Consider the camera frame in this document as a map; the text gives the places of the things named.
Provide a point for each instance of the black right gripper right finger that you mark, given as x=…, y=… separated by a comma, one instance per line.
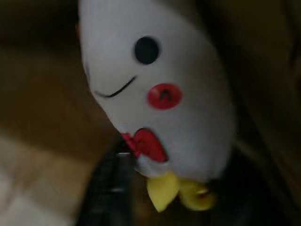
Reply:
x=244, y=195

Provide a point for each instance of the white plush toy yellow bow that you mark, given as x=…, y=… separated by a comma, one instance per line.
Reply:
x=169, y=70

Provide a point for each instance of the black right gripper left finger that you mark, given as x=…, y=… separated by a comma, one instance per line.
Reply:
x=108, y=188

